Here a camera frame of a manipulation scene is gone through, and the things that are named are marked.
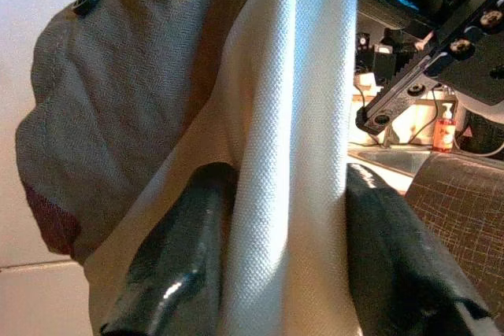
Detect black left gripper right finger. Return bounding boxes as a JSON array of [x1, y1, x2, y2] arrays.
[[345, 161, 493, 336]]

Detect dark brown crosshatched panel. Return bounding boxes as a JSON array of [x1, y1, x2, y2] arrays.
[[404, 152, 504, 327]]

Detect black round container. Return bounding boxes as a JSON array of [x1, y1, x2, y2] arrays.
[[460, 104, 504, 155]]

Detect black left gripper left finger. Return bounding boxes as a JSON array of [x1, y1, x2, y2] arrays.
[[100, 161, 239, 336]]

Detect chrome sink faucet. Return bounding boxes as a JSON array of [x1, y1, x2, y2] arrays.
[[378, 122, 399, 150]]

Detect orange soap pump bottle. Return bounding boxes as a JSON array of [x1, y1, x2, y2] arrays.
[[432, 102, 458, 153]]

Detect grey and white garment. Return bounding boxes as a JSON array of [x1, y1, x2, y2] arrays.
[[14, 0, 362, 336]]

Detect steel kitchen sink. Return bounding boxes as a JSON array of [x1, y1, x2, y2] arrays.
[[347, 146, 434, 178]]

